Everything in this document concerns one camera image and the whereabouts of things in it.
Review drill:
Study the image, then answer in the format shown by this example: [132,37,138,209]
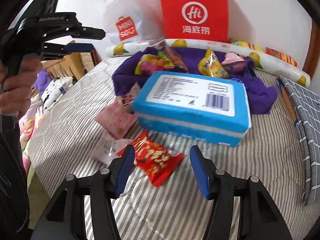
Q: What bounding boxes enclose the yellow pink snack bag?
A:
[135,54,175,76]

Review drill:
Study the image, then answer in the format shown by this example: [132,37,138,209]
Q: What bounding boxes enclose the green snack bag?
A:
[157,51,172,61]

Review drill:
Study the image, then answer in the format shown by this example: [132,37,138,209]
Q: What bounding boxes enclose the strawberry snack packet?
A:
[117,82,140,106]

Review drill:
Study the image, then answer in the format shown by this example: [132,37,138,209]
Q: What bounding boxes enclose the white pink nougat packet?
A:
[89,131,132,166]

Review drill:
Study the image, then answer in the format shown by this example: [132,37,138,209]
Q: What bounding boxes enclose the pink snack packet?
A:
[94,99,137,140]

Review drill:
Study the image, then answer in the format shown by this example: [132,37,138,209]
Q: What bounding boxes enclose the clear red snack bag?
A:
[149,38,188,72]

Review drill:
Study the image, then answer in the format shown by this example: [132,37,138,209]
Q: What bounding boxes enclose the red snack packet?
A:
[130,129,184,187]

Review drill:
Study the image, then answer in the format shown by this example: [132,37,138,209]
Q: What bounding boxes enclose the panda snack bag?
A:
[221,52,247,73]

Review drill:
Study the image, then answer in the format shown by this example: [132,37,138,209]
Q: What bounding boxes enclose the person's left hand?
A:
[1,55,42,119]

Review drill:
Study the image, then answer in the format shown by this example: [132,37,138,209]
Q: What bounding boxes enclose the wooden headboard furniture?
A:
[42,53,85,81]

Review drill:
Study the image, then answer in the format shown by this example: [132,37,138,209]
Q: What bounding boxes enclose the brown patterned box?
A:
[80,49,100,73]

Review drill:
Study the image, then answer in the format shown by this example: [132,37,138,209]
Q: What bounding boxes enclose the purple garment on floor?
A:
[34,69,52,95]

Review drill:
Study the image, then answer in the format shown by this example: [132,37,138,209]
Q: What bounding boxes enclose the white spotted cloth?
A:
[41,76,74,109]

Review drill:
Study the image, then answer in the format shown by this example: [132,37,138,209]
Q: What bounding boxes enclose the white Miniso plastic bag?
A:
[103,0,165,45]

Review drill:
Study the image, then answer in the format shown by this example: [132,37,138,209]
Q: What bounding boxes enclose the pink floral bedding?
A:
[18,94,47,174]

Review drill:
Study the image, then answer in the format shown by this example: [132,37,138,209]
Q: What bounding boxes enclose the red Haidilao paper bag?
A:
[161,0,229,42]

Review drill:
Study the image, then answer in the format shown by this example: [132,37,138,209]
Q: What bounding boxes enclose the blue tissue pack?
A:
[132,72,252,147]

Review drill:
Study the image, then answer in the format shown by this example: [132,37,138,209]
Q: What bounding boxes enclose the purple cloth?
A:
[112,47,278,114]

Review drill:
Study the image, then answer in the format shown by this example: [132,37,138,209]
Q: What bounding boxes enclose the grey checked folded bedding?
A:
[278,76,319,205]

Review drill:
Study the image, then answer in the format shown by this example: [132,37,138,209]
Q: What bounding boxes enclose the orange chips bag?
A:
[265,47,298,67]

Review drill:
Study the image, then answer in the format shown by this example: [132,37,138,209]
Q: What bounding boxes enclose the yellow chips bag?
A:
[229,40,264,52]

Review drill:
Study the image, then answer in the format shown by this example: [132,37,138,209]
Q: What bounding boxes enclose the brown wooden door frame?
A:
[303,21,320,78]

